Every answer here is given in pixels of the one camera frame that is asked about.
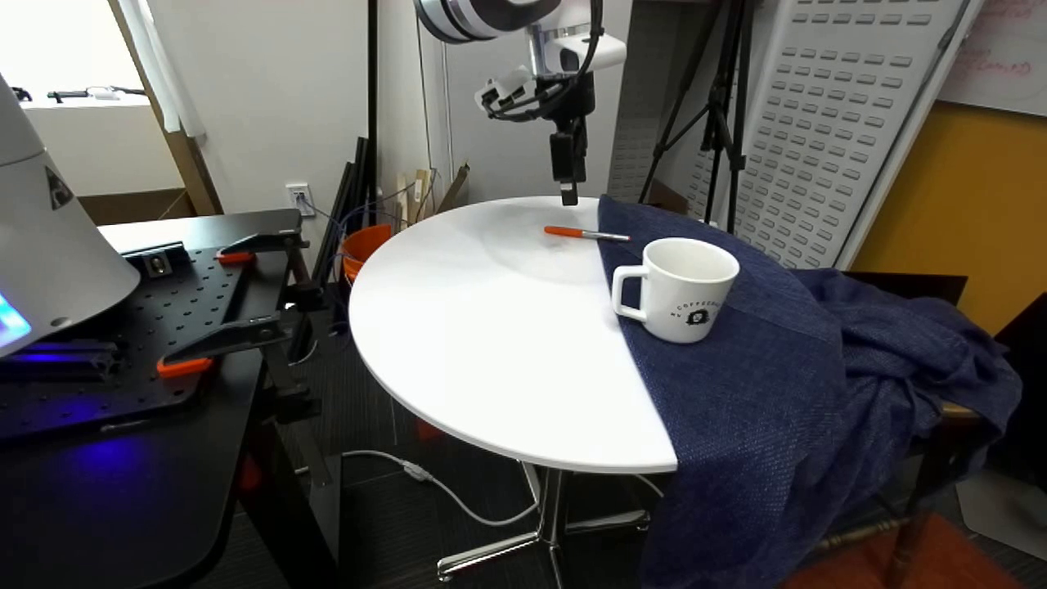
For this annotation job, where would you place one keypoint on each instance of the orange pen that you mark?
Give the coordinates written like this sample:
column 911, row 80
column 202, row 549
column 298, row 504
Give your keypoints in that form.
column 584, row 234

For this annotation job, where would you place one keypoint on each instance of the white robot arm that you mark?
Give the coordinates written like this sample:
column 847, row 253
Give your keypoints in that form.
column 56, row 269

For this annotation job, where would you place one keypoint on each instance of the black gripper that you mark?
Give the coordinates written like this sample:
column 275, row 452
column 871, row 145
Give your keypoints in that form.
column 568, row 150

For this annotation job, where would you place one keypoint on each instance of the white mug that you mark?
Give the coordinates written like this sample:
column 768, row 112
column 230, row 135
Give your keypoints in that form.
column 680, row 288

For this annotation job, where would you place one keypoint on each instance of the black cart table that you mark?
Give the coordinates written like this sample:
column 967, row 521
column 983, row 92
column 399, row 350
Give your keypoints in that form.
column 147, row 504

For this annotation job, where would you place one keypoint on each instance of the black perforated mounting board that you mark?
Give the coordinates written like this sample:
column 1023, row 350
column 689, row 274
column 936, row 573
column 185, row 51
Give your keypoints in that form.
column 102, row 374

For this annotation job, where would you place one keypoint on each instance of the black orange-tipped clamp rear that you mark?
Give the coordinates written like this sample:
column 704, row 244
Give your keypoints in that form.
column 243, row 251

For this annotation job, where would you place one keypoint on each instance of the white perforated panel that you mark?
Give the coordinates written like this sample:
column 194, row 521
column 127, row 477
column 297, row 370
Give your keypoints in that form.
column 840, row 103

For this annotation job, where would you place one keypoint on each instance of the dark blue cloth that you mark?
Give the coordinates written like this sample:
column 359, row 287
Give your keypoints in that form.
column 801, row 403

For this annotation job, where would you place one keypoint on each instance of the black tripod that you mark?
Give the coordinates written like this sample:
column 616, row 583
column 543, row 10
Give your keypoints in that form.
column 723, row 112

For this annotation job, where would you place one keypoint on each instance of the black orange-tipped clamp front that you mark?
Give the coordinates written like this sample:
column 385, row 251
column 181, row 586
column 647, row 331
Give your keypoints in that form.
column 194, row 357

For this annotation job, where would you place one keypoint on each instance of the orange bucket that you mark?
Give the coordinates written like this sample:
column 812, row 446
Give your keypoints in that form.
column 359, row 248

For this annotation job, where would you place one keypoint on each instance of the black orange-tipped clamp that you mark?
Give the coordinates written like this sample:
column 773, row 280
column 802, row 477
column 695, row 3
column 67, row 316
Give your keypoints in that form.
column 194, row 357
column 243, row 251

